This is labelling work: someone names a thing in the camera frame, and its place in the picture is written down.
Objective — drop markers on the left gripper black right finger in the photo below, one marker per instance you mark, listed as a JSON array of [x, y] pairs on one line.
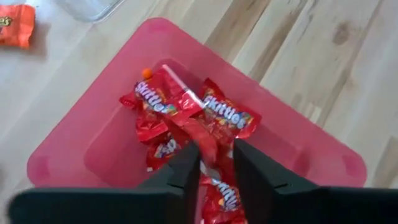
[[273, 202]]

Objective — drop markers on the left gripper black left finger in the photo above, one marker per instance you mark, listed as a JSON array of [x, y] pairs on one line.
[[168, 202]]

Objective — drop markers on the red Skittles candy pack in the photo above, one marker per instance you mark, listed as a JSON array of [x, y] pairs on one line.
[[149, 126], [224, 127], [222, 199], [174, 93], [202, 140], [161, 152]]

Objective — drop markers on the loose orange round candy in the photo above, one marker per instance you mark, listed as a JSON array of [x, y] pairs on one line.
[[146, 73]]

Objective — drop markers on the orange Reese's candy pack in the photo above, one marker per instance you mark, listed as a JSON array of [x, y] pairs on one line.
[[17, 26]]

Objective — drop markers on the pink plastic bin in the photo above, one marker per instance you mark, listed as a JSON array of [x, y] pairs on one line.
[[102, 130]]

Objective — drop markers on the clear plastic bin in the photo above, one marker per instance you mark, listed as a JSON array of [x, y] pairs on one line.
[[90, 9]]

